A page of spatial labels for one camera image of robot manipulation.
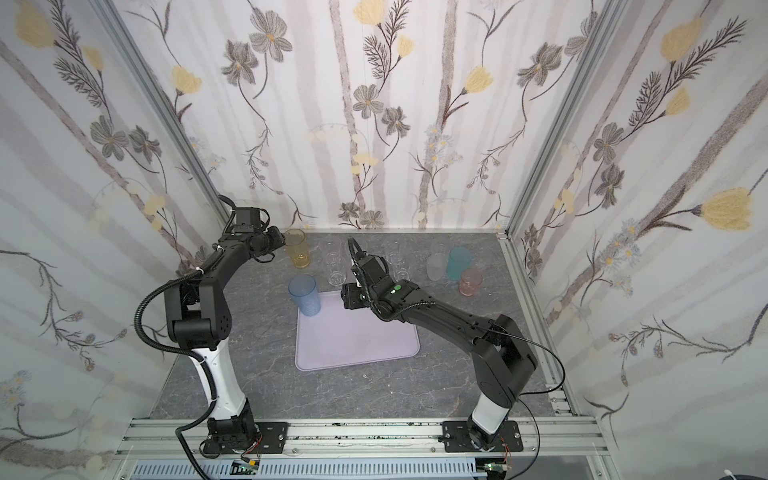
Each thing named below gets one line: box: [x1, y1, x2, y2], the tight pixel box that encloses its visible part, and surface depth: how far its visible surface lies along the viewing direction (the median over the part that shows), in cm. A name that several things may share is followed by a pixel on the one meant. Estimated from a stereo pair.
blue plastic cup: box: [288, 274, 322, 317], surface depth 95 cm
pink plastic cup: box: [459, 268, 483, 297], surface depth 103 cm
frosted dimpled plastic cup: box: [425, 252, 448, 283], surface depth 110 cm
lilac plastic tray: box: [295, 290, 421, 372], surface depth 90 cm
